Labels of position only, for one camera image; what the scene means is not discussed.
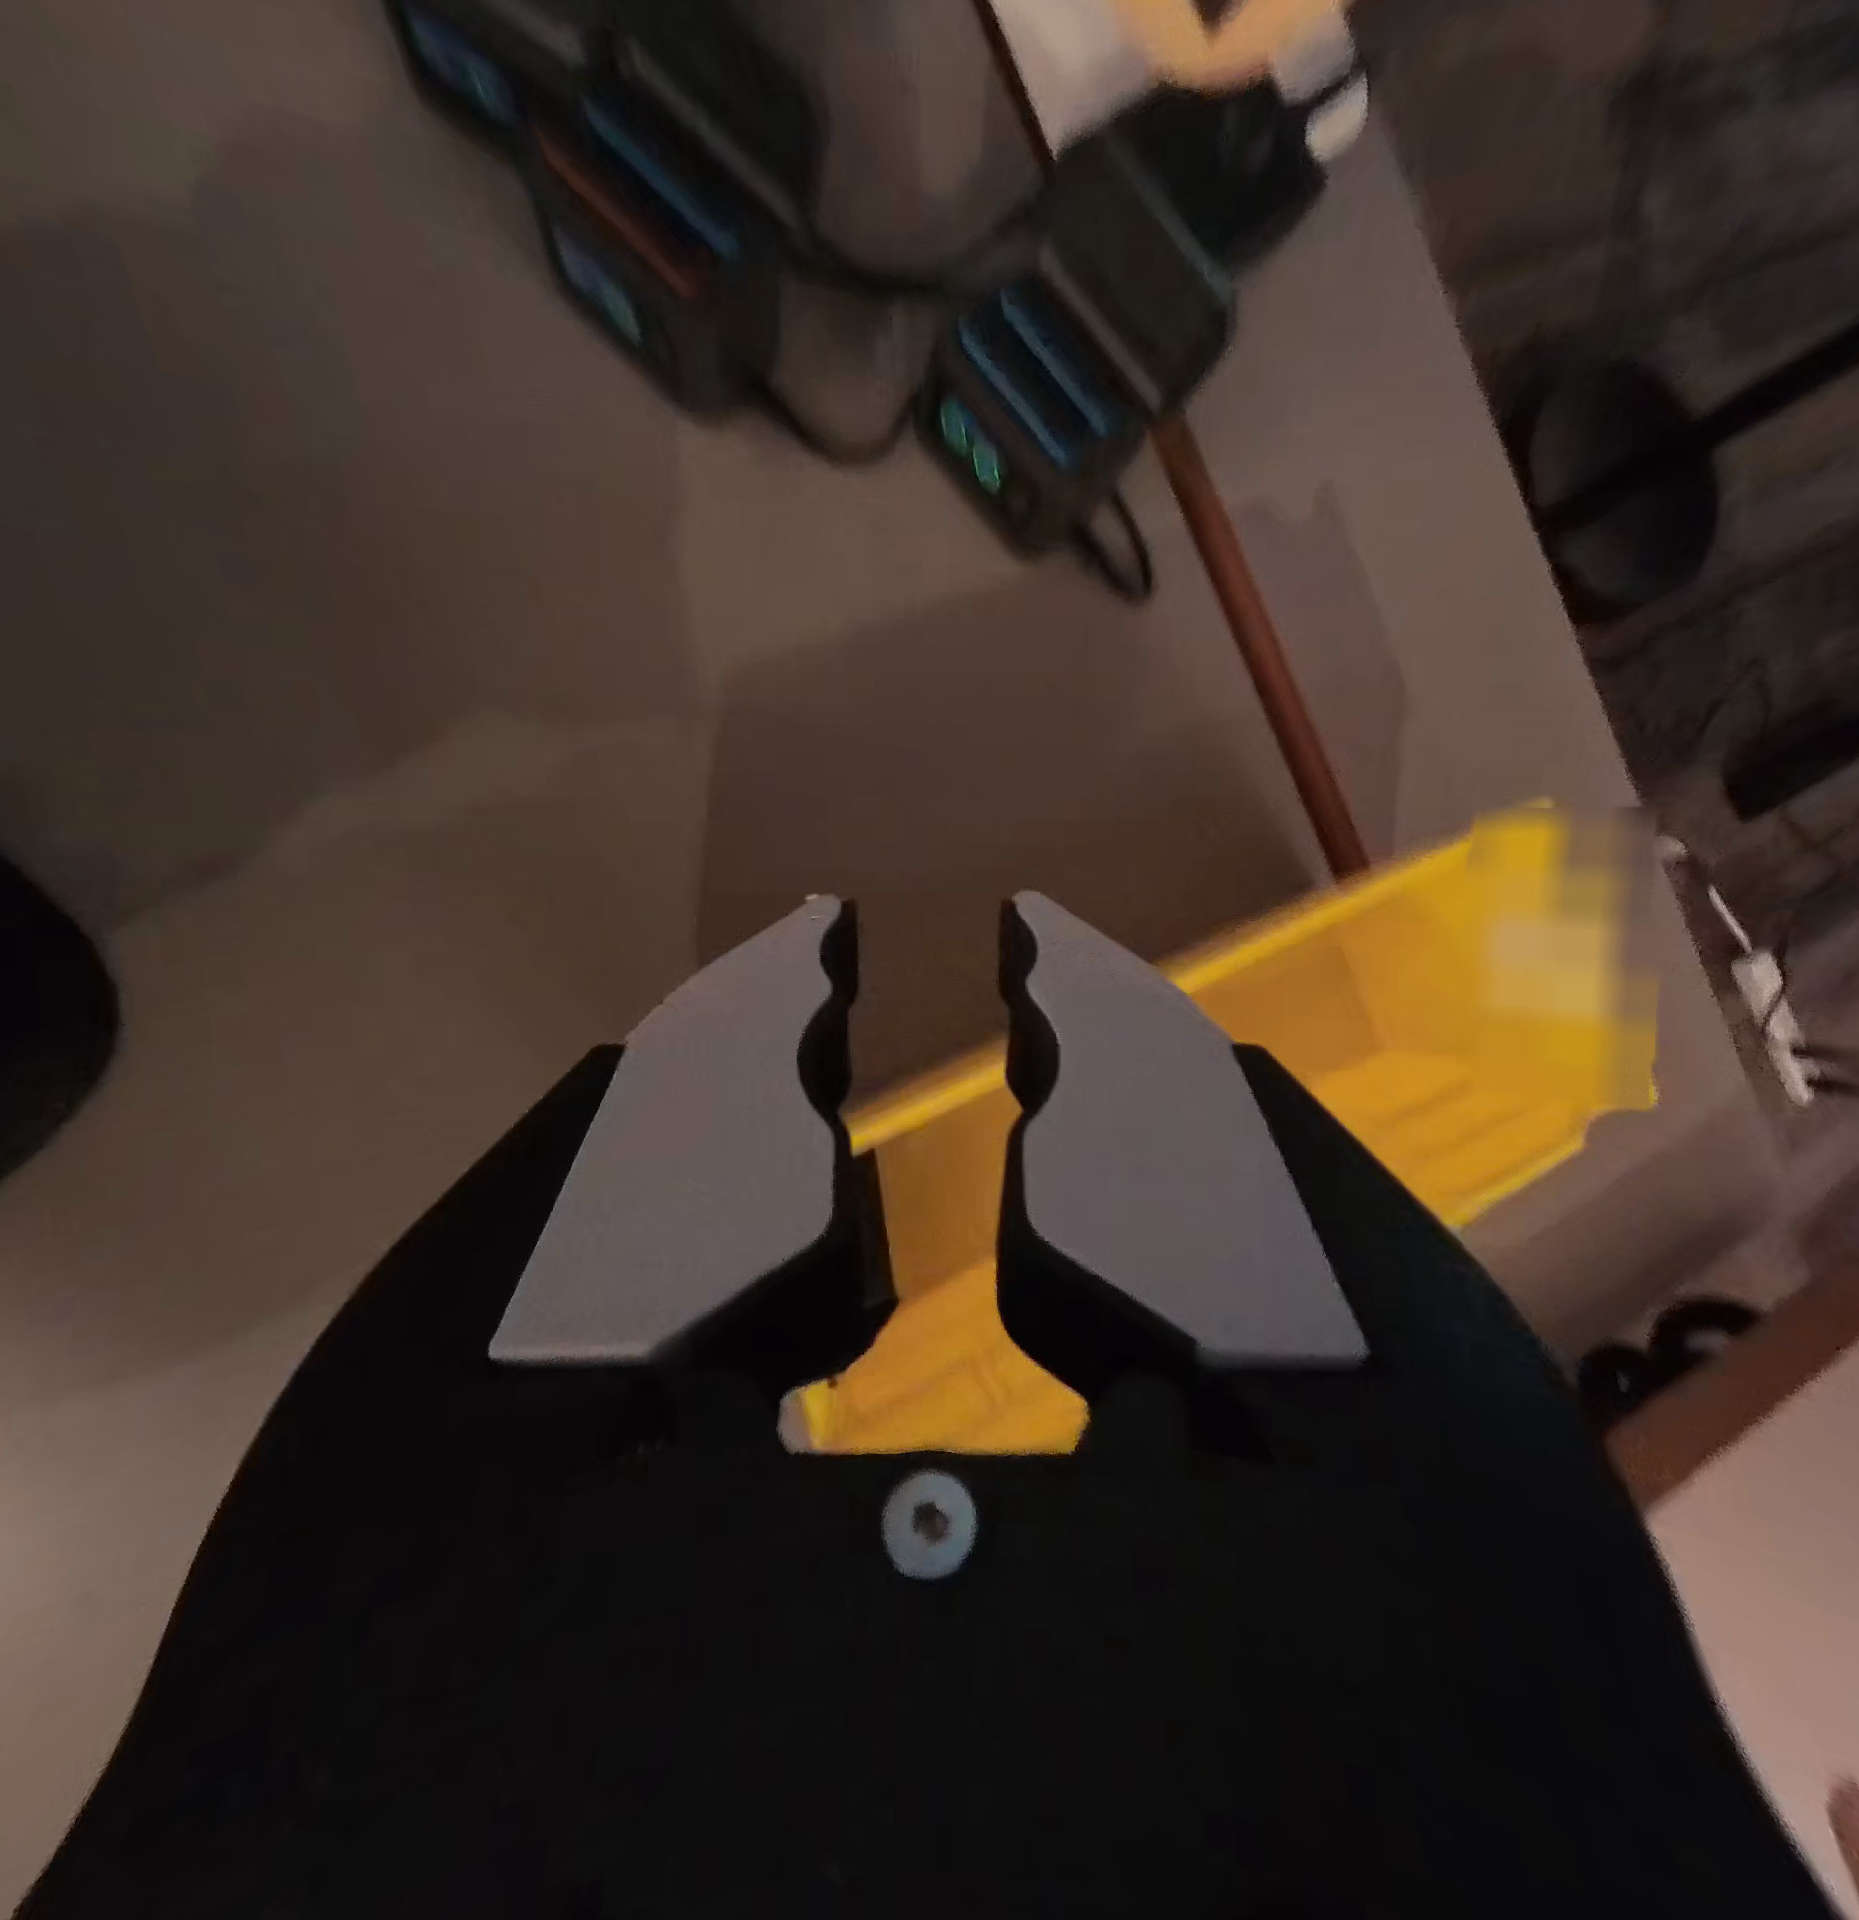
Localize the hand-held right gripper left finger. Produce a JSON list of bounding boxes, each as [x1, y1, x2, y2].
[[489, 896, 894, 1370]]

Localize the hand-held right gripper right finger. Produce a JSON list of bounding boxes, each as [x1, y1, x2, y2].
[[995, 889, 1371, 1374]]

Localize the yellow plastic bin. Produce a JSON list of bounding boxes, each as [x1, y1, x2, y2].
[[778, 799, 1665, 1457]]

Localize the black round knobs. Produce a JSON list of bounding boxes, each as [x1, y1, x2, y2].
[[1577, 1294, 1764, 1416]]

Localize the brown wooden strip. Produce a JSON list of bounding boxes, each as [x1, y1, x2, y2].
[[1150, 418, 1371, 882]]

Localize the white power plug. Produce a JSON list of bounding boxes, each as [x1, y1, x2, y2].
[[1663, 840, 1825, 1113]]

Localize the dark rounded object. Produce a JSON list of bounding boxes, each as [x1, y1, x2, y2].
[[0, 824, 124, 1210]]

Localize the dark round stand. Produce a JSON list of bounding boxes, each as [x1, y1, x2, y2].
[[1511, 357, 1727, 620]]

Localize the black cable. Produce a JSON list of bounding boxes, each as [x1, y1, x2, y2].
[[1075, 490, 1160, 607]]

